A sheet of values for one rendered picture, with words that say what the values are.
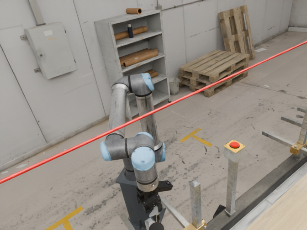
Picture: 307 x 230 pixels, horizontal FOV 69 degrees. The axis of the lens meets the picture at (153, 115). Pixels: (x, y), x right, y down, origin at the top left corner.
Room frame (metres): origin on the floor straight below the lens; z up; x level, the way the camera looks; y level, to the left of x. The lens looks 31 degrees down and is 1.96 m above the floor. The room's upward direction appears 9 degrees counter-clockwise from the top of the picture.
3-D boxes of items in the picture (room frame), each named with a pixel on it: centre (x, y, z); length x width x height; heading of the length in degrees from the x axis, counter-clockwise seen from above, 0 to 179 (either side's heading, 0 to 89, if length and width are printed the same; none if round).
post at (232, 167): (0.83, -0.37, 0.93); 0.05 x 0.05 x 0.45; 29
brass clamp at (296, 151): (1.18, -0.99, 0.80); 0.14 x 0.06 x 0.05; 119
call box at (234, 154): (0.83, -0.36, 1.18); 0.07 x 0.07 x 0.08; 29
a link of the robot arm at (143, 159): (0.68, 0.07, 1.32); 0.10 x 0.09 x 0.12; 178
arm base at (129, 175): (1.38, 0.22, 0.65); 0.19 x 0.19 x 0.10
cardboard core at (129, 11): (3.61, 0.05, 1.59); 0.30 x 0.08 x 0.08; 35
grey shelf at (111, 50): (3.54, 0.14, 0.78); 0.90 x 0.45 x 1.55; 125
